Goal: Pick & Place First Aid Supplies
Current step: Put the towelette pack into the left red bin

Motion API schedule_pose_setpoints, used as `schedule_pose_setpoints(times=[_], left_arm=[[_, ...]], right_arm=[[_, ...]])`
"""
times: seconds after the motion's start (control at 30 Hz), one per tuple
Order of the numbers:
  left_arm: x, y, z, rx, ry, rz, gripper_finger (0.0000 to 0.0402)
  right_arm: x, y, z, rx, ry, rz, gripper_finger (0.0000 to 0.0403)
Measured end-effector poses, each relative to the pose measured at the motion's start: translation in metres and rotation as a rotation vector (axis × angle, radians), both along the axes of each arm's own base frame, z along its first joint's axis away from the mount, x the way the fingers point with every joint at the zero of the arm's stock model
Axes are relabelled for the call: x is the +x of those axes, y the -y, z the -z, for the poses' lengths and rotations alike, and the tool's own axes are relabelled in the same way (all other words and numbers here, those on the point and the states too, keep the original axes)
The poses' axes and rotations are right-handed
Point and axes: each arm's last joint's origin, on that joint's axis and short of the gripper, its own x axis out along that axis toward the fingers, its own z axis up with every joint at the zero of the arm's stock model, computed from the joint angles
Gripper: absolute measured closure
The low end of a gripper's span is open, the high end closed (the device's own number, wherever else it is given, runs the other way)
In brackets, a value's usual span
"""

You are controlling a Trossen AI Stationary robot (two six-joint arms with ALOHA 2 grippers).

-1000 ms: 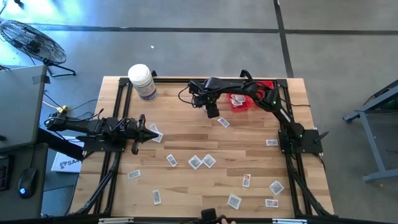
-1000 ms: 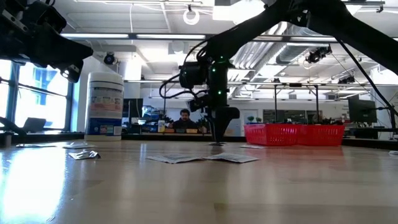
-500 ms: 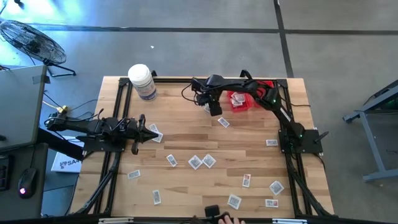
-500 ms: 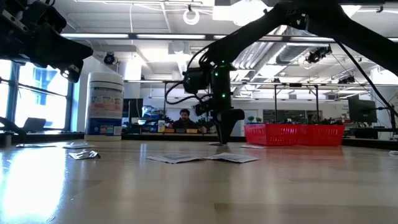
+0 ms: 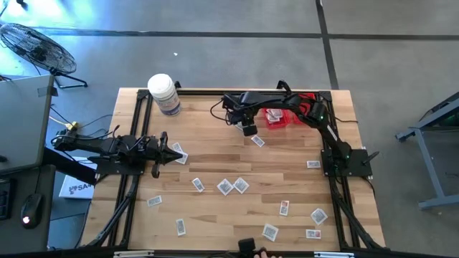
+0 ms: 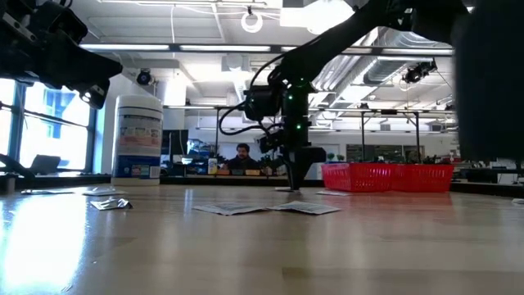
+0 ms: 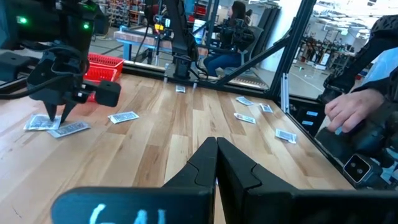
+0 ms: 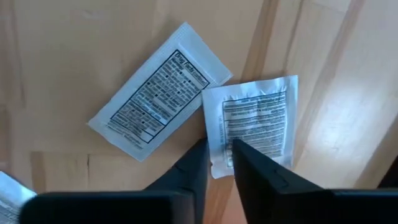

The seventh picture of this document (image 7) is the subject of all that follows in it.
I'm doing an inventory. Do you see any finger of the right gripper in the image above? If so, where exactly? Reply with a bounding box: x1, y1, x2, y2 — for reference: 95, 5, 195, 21
43, 102, 58, 122
60, 101, 77, 124

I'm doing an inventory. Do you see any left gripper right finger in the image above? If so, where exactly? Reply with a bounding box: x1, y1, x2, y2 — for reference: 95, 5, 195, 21
217, 137, 298, 190

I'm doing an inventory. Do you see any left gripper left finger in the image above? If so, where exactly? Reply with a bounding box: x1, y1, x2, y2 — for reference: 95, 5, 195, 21
161, 137, 218, 189

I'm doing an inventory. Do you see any white square printed packet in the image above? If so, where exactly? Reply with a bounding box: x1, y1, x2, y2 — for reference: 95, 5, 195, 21
274, 128, 298, 144
234, 96, 254, 106

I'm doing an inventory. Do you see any red plastic basket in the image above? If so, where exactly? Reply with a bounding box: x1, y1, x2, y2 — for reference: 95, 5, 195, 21
83, 66, 119, 103
88, 52, 126, 75

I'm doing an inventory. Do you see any blue-legged wooden workbench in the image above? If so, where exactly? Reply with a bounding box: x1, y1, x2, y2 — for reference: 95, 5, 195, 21
113, 26, 175, 63

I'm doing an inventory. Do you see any person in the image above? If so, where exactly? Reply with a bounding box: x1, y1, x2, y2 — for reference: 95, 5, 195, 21
203, 0, 256, 77
322, 14, 398, 190

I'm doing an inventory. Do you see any grey square device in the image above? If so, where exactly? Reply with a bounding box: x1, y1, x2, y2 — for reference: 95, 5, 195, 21
343, 153, 373, 184

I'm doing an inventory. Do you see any person's hand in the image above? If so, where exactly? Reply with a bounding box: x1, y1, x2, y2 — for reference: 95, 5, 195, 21
324, 88, 386, 133

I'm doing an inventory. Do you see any grey office chair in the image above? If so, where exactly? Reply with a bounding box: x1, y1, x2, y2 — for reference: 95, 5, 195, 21
241, 26, 265, 77

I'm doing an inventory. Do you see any silver aluminium bracket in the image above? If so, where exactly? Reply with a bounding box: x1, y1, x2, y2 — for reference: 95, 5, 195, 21
280, 73, 290, 113

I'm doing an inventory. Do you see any black leader arm handle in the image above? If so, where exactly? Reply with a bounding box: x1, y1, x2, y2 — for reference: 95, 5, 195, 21
314, 119, 398, 190

